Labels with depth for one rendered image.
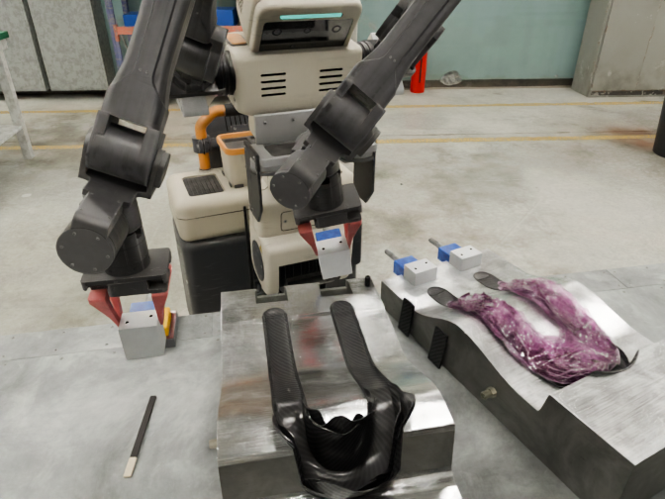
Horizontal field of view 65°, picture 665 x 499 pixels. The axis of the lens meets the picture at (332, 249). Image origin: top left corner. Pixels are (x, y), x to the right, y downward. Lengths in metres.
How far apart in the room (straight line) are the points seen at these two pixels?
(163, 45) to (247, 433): 0.43
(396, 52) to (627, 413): 0.52
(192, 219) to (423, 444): 0.99
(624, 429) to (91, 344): 0.81
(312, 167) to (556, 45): 6.16
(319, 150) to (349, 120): 0.06
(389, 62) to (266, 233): 0.63
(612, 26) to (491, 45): 1.19
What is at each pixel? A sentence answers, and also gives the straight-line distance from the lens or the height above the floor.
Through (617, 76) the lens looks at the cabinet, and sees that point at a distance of 6.57.
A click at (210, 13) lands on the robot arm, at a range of 0.90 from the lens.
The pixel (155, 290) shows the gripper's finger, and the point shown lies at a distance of 0.69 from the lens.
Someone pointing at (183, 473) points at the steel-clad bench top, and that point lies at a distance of 0.76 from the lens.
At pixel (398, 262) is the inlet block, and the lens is 1.00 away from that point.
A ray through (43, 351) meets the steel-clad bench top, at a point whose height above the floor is 0.80.
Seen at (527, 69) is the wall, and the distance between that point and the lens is 6.67.
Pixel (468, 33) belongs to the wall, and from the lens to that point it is 6.36.
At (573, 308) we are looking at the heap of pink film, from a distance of 0.90.
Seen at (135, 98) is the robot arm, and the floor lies 1.25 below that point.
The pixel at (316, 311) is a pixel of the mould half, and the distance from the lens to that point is 0.83.
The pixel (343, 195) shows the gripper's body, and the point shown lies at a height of 1.06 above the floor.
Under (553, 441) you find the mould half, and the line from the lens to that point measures 0.75.
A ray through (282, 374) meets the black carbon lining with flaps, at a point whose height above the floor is 0.88.
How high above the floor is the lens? 1.39
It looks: 30 degrees down
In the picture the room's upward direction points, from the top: straight up
